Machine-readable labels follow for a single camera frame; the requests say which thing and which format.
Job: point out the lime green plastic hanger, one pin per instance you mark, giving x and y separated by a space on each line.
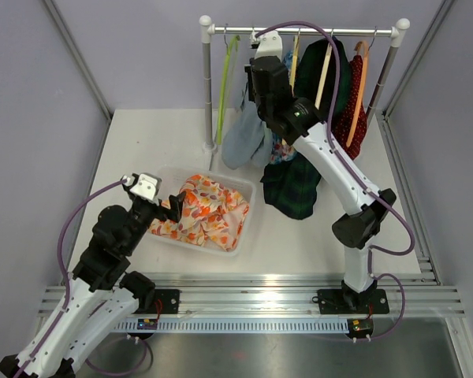
231 53

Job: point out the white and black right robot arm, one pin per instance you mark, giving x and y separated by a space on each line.
366 206

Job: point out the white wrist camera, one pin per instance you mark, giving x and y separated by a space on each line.
144 185
267 44

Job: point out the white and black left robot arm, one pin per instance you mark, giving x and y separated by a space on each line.
101 293

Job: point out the metal clothes rack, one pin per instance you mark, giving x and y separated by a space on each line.
207 29

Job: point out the yellow plastic hanger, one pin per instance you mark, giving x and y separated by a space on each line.
294 60

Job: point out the dark green plaid skirt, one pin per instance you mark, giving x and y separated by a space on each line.
291 186

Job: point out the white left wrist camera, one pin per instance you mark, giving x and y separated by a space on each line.
144 185

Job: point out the orange floral white skirt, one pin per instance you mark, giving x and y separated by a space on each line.
212 213

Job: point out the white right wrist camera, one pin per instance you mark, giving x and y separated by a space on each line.
267 44

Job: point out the aluminium mounting rail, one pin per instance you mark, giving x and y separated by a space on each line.
290 303

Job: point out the white plastic mesh basket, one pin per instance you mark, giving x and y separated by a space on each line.
173 178

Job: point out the blue floral skirt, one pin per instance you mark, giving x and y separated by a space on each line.
281 151

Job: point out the red polka dot skirt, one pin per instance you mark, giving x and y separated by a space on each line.
343 122

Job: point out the light blue denim skirt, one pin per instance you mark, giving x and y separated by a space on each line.
248 141

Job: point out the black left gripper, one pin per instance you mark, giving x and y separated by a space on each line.
176 206

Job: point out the orange plastic hanger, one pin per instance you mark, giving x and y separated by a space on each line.
362 49

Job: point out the cream plastic hanger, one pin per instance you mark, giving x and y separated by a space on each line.
323 76

